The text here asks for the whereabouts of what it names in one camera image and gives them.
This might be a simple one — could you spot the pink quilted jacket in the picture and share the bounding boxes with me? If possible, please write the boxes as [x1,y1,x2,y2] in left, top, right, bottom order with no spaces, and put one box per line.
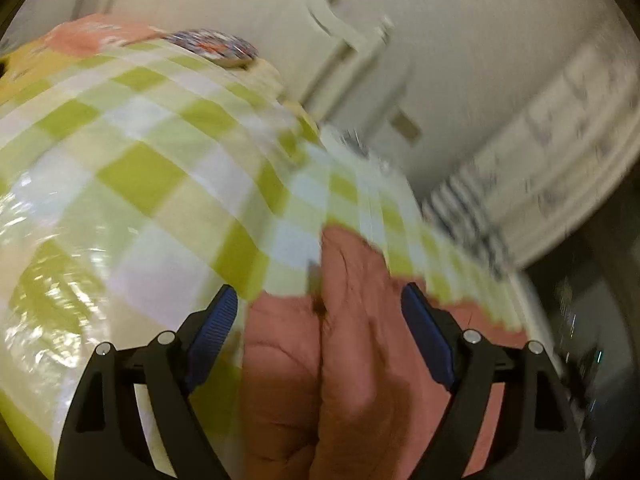
[242,224,532,480]

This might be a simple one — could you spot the green checked bed sheet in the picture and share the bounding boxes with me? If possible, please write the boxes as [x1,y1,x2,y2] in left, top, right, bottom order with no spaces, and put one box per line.
[1,40,523,477]

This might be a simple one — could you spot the sailboat striped curtain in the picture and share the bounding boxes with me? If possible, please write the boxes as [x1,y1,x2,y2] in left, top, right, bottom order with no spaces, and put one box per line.
[422,20,639,275]

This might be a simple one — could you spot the yellow pillow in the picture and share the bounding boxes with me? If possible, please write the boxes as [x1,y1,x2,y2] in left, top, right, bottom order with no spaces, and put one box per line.
[0,39,76,103]

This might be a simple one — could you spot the patterned floral pillow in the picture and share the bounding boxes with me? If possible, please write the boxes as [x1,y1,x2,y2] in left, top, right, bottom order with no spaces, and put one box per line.
[163,28,258,68]

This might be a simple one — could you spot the pink orange blanket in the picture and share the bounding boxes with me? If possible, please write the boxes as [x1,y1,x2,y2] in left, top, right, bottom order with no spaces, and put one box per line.
[43,14,166,58]

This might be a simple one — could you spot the white wooden headboard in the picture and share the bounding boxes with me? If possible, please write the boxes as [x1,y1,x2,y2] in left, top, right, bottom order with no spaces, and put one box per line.
[75,0,394,122]

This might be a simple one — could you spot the beige wall switch plate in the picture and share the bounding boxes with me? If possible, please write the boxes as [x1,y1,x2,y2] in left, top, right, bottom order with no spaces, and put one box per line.
[390,110,422,144]

